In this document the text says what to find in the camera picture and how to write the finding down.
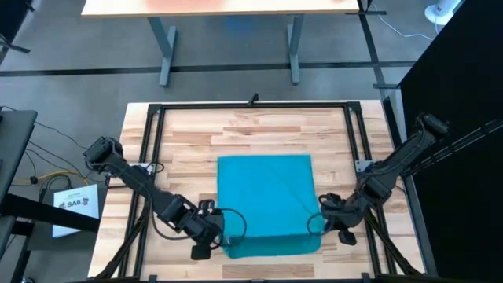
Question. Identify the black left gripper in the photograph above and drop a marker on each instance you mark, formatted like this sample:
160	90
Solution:
198	230

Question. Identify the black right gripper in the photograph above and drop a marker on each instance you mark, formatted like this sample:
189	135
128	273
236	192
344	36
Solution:
351	214

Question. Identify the teal towel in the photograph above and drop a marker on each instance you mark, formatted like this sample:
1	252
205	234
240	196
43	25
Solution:
267	196

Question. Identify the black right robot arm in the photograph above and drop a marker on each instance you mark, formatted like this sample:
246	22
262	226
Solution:
397	165

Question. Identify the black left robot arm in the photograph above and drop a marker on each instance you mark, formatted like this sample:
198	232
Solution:
133	182

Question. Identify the silver mounting plate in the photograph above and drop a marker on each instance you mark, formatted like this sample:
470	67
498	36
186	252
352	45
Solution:
362	165

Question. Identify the white paper sign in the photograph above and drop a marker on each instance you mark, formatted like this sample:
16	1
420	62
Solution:
74	212

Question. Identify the black metal beam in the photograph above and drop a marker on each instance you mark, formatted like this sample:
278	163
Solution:
47	214

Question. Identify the grey desk leg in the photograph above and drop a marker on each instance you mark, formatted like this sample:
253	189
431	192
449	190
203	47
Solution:
167	51
294	51

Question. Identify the black partition panel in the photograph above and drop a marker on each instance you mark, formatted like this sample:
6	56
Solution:
463	78

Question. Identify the black side desk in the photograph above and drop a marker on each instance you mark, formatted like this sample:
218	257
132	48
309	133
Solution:
15	137

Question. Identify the white tower fan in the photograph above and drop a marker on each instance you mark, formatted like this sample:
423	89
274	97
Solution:
442	9

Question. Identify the black aluminium table frame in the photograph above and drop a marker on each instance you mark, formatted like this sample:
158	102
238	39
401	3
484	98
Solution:
251	105

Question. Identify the small black frame bracket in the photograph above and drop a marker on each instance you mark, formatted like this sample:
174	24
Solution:
254	99

